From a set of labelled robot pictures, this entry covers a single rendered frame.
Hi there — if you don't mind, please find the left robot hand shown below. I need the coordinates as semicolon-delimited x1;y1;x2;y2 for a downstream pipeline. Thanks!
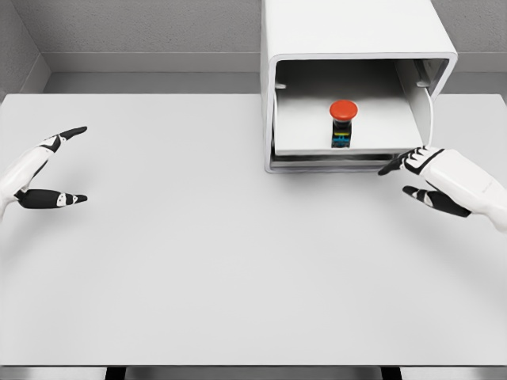
0;126;89;219

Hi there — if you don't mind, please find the red mushroom-head load switch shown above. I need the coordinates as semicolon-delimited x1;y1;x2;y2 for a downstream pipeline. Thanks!
329;99;359;150

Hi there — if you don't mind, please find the white tabletop storage cabinet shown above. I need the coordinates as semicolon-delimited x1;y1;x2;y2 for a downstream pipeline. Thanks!
260;0;459;175

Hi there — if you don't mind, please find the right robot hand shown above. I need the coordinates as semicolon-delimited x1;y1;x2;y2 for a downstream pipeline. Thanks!
377;146;507;233

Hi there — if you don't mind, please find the white cabinet drawer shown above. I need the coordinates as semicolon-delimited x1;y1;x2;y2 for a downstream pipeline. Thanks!
270;59;436;158

